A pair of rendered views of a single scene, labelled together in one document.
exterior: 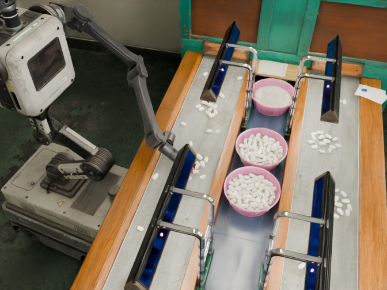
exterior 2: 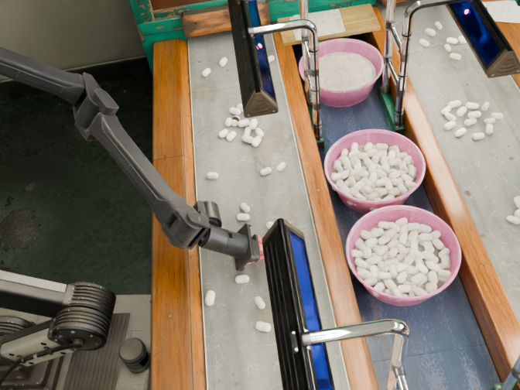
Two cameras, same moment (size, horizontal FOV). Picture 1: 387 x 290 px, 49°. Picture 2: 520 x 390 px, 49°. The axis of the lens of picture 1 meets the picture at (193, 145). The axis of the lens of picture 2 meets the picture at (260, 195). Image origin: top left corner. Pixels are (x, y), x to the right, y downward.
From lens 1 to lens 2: 0.74 m
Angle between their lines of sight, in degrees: 10
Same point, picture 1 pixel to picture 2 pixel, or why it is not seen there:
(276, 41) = not seen: outside the picture
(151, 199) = (224, 349)
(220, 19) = not seen: outside the picture
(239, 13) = not seen: outside the picture
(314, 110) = (422, 71)
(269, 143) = (381, 154)
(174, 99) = (173, 135)
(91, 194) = (87, 373)
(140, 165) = (172, 287)
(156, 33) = (76, 39)
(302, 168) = (462, 177)
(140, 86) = (113, 131)
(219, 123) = (275, 150)
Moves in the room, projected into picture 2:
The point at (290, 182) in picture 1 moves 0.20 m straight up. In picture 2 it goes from (462, 212) to (476, 156)
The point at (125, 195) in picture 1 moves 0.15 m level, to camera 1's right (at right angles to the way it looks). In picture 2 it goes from (171, 363) to (235, 336)
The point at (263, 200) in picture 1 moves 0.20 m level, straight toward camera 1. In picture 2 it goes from (432, 265) to (460, 343)
